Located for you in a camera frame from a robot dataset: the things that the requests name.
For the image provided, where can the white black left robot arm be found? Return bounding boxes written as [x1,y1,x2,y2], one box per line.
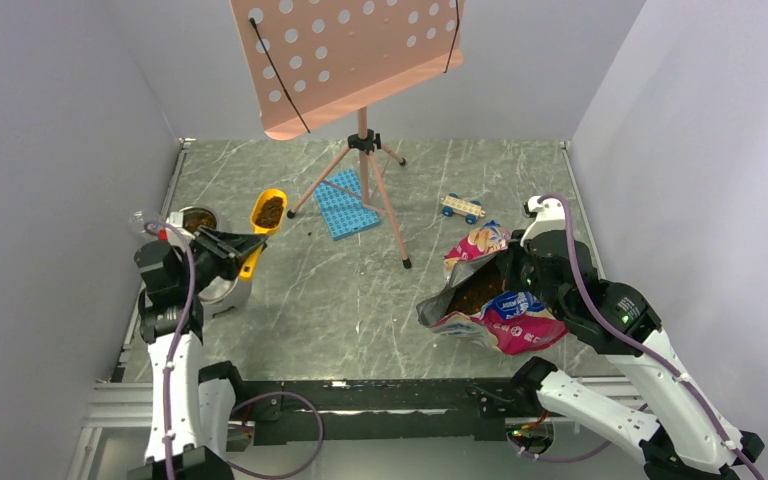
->
[126,221,267,479]

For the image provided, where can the grey double bowl feeder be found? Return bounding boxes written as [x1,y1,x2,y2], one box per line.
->
[174,206,251,319]

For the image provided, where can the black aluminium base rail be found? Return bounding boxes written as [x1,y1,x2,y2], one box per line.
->
[85,377,644,446]

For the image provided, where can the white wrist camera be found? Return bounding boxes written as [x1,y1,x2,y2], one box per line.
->
[520,193,569,247]
[158,211,195,249]

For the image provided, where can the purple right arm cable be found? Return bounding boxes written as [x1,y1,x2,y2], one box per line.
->
[509,192,766,480]

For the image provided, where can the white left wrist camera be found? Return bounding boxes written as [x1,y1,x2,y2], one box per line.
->
[158,211,195,249]

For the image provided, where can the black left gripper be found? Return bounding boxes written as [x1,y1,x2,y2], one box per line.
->
[179,226,268,295]

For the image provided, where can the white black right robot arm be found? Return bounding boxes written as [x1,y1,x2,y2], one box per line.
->
[497,230,765,479]

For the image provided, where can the toy block car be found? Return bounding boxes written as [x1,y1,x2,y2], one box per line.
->
[440,193,486,225]

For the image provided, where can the pink music stand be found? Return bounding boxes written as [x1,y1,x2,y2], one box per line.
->
[230,0,465,269]

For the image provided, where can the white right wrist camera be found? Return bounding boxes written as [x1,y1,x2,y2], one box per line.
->
[520,193,569,247]

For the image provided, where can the pink pet food bag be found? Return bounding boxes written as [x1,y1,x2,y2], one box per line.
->
[416,221,568,356]

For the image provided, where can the clear water bottle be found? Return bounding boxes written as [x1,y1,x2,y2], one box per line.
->
[128,211,149,237]

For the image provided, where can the yellow plastic scoop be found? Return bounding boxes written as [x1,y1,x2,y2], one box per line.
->
[238,188,288,281]

